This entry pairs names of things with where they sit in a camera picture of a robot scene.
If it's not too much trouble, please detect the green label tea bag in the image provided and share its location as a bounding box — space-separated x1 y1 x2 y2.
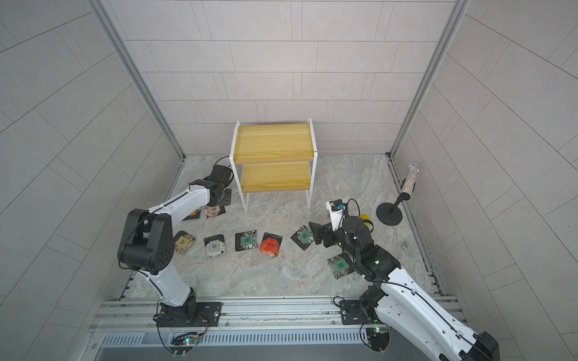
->
291 225 315 251

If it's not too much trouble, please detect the dark green tea bag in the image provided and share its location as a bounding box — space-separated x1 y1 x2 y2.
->
328 253 355 279

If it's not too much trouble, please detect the floral tea bag shelf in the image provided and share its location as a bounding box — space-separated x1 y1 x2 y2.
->
203 205 226 219

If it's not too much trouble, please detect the orange tea bag shelf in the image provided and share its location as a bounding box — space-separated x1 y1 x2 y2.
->
185 208 202 221

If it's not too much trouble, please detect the red tea bag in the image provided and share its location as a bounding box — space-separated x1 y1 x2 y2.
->
259 233 282 257

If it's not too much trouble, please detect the black green tea bag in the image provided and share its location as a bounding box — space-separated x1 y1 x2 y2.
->
235 230 258 251

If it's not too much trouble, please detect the white label tea bag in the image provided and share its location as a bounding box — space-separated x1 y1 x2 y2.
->
203 234 226 259

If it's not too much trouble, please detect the yellow label tea bag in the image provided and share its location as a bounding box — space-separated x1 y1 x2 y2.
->
174 231 196 255

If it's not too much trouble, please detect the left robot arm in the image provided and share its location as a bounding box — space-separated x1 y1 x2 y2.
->
117 164 233 327

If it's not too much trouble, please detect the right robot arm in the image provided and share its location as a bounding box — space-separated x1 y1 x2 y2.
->
309 216 501 360

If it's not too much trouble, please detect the wooden two-tier shelf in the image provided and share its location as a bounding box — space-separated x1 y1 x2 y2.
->
229 119 319 211

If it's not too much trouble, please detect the yellow paper piece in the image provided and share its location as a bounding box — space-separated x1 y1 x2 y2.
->
360 214 373 224

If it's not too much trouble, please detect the right circuit board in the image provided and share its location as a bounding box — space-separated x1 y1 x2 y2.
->
364 326 391 353

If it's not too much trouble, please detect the circuit board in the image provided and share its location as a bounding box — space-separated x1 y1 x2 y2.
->
364 326 391 353
170 332 205 358

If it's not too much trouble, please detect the left circuit board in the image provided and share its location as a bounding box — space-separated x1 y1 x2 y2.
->
170 332 205 358

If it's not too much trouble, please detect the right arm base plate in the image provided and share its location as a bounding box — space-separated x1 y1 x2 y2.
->
337 299 379 325

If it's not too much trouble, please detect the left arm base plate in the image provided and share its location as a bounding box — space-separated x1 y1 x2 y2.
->
153 302 223 328

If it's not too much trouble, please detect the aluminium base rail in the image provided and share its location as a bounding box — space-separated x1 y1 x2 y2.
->
87 295 471 348

